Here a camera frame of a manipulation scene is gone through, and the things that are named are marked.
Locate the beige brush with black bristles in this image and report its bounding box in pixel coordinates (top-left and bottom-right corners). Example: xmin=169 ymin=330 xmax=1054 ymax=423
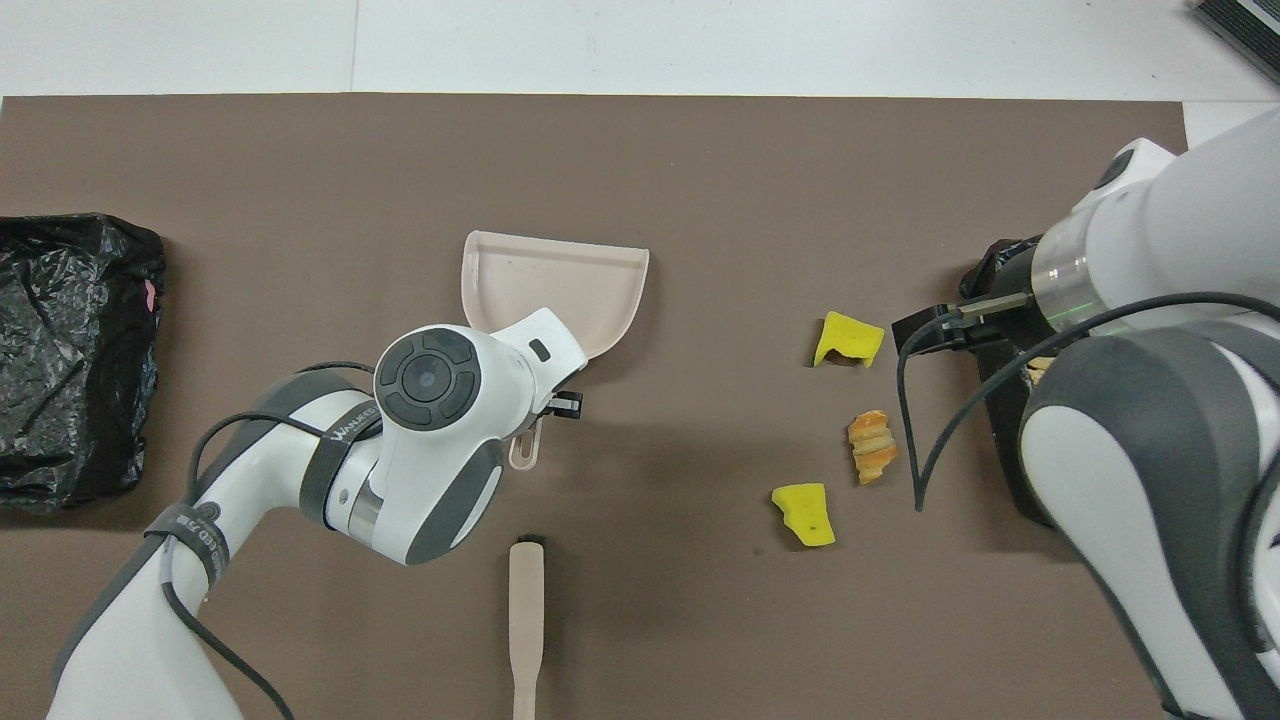
xmin=508 ymin=535 xmax=547 ymax=720

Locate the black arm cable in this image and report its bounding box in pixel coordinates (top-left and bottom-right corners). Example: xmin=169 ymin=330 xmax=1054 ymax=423
xmin=898 ymin=292 xmax=1280 ymax=513
xmin=160 ymin=360 xmax=379 ymax=720

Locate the yellow sponge piece with hole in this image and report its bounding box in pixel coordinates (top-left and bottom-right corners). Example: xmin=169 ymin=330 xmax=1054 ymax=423
xmin=771 ymin=483 xmax=837 ymax=548

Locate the notched yellow sponge piece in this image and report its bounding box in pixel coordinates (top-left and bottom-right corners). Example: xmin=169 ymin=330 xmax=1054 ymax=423
xmin=813 ymin=311 xmax=887 ymax=369

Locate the striped croissant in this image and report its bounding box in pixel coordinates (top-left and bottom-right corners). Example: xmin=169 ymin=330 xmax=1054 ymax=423
xmin=847 ymin=410 xmax=900 ymax=486

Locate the bin lined with black bag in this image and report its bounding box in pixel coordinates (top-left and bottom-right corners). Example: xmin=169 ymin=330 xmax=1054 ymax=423
xmin=960 ymin=237 xmax=1051 ymax=526

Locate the beige plastic dustpan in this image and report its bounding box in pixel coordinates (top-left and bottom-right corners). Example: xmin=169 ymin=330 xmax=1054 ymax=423
xmin=461 ymin=230 xmax=651 ymax=471

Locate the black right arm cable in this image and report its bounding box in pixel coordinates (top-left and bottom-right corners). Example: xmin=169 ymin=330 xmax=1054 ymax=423
xmin=898 ymin=292 xmax=1280 ymax=513

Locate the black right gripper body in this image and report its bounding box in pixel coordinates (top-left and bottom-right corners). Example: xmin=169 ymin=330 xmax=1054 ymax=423
xmin=892 ymin=305 xmax=1041 ymax=353

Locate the dark ribbed panel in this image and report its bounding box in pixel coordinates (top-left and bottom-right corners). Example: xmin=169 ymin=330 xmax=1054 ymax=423
xmin=1190 ymin=0 xmax=1280 ymax=86

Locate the black-bagged bin with pink tag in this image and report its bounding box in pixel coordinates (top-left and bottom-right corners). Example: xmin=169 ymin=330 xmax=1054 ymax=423
xmin=0 ymin=213 xmax=167 ymax=511

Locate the brown table mat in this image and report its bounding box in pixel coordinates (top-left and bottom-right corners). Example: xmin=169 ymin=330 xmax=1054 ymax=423
xmin=0 ymin=94 xmax=1256 ymax=720

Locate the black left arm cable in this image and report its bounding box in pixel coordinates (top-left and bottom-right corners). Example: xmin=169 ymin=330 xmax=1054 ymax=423
xmin=160 ymin=360 xmax=379 ymax=720

